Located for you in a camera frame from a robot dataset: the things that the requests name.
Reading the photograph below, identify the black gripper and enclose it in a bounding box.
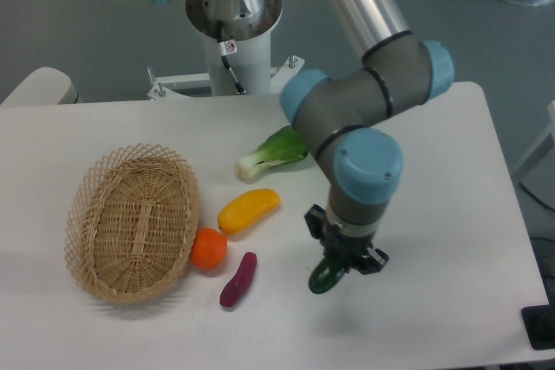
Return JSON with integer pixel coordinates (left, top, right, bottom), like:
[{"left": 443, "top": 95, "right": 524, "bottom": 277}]
[{"left": 304, "top": 204, "right": 389, "bottom": 275}]

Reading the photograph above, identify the dark green cucumber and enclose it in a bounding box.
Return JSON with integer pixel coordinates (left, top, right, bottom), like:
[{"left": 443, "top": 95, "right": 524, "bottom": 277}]
[{"left": 308, "top": 256, "right": 345, "bottom": 295}]

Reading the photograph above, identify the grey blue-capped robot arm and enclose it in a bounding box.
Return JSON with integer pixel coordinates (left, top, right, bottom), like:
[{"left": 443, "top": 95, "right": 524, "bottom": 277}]
[{"left": 154, "top": 0, "right": 454, "bottom": 275}]

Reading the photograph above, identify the woven wicker basket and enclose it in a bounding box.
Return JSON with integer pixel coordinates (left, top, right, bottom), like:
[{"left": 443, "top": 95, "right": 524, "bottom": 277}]
[{"left": 65, "top": 144, "right": 200, "bottom": 304}]

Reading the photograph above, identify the yellow mango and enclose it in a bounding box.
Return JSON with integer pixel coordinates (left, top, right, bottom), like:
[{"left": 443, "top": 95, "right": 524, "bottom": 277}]
[{"left": 218, "top": 188, "right": 281, "bottom": 235}]

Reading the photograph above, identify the green bok choy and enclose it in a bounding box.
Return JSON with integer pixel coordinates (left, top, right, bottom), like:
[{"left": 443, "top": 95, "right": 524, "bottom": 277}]
[{"left": 235, "top": 126, "right": 309, "bottom": 181}]

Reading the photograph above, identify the purple sweet potato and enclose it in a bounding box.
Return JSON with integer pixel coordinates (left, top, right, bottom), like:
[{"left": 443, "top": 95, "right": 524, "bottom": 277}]
[{"left": 219, "top": 252, "right": 258, "bottom": 308}]

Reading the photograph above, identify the orange fruit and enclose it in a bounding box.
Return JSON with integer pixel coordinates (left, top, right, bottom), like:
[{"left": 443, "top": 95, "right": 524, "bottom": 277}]
[{"left": 190, "top": 227, "right": 228, "bottom": 270}]

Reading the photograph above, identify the black device at table edge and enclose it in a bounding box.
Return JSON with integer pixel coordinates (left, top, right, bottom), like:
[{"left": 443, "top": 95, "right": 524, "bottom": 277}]
[{"left": 521, "top": 304, "right": 554, "bottom": 351}]

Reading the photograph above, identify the white chair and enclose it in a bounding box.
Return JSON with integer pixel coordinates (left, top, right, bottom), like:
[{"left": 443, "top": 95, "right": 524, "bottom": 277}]
[{"left": 1, "top": 67, "right": 83, "bottom": 108}]

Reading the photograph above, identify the black floor cable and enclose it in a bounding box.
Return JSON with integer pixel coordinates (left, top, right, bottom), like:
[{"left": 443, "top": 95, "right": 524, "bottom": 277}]
[{"left": 519, "top": 179, "right": 555, "bottom": 211}]

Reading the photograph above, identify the white furniture frame right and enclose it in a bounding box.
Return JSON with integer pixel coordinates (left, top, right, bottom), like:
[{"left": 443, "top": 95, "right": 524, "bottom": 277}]
[{"left": 511, "top": 101, "right": 554, "bottom": 179}]

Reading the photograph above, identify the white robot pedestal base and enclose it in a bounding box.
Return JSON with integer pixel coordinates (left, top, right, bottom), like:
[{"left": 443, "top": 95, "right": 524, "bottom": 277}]
[{"left": 147, "top": 0, "right": 305, "bottom": 100}]

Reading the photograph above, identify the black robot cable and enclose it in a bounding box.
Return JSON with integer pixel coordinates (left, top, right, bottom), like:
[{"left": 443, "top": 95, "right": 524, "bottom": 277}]
[{"left": 215, "top": 19, "right": 247, "bottom": 95}]

